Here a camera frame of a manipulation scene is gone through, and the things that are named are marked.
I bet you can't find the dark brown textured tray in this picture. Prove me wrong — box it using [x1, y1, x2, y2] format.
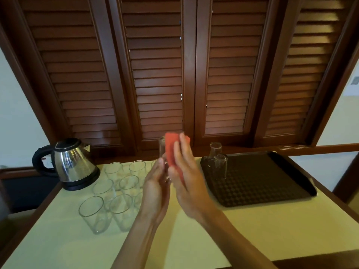
[199, 150, 318, 208]

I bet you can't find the brown louvered wooden shutter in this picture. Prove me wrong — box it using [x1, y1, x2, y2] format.
[108, 0, 197, 150]
[193, 0, 294, 146]
[252, 0, 359, 148]
[3, 0, 136, 152]

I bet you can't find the red cloth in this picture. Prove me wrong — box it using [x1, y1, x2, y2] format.
[164, 132, 191, 186]

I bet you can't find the group of clear glasses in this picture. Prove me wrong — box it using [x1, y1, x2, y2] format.
[78, 159, 159, 235]

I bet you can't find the steel electric kettle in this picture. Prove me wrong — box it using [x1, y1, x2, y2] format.
[62, 168, 101, 192]
[32, 137, 101, 192]

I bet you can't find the brown wooden door frame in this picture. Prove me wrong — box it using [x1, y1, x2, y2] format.
[332, 159, 359, 205]

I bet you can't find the brown wooden wall rail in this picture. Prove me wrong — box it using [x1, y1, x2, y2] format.
[277, 143, 359, 157]

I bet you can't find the person's left hand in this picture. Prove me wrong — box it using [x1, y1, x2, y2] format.
[139, 157, 172, 226]

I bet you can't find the white paper notice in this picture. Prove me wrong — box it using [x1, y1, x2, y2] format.
[343, 60, 359, 97]

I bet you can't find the person's left forearm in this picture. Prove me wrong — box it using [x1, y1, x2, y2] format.
[111, 213, 161, 269]

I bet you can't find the person's right hand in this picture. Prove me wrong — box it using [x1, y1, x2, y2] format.
[167, 132, 224, 226]

